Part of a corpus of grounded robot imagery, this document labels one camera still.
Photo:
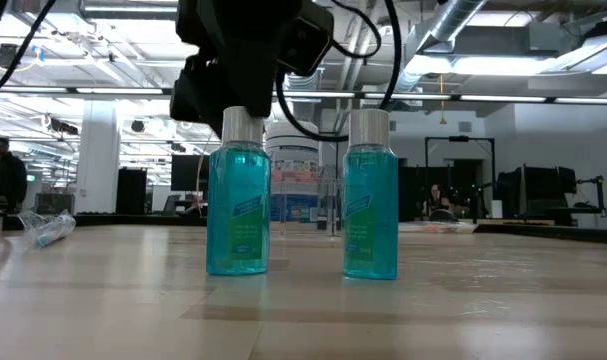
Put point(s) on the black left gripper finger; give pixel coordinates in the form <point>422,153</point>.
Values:
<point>198,95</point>
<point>255,80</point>

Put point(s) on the teal mouthwash bottle white cap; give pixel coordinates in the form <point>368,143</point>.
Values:
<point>238,210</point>
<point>370,215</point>

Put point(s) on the clear acrylic organizer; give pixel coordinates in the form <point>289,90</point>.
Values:
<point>330,210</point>

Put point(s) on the blue toothbrush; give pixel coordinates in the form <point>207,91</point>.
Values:
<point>50,231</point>

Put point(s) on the orange toothbrush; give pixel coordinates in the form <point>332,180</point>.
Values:
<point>435,227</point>

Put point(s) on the black robot station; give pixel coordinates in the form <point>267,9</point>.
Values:
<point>538,190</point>

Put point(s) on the black monitor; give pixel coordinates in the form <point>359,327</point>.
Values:
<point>188,172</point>

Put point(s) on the white wipes canister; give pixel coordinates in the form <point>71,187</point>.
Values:
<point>293,150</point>

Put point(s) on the black cabinet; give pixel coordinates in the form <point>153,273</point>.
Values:
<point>131,192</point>

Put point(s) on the white square pillar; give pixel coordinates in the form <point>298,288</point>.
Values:
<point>98,160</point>

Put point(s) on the person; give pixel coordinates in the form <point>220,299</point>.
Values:
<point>10,175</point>
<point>437,197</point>

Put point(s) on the grey ventilation box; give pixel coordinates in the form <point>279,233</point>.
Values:
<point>508,40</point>

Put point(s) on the wide silver air duct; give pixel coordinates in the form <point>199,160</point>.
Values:
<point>308,82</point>

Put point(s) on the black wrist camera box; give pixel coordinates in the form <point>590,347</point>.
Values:
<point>305,40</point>

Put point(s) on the slim silver air duct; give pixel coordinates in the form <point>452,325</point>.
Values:
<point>453,17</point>

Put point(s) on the black frame rig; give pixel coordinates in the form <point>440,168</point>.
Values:
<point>458,138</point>

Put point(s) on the ceiling light rail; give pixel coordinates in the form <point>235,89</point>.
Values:
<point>503,98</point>

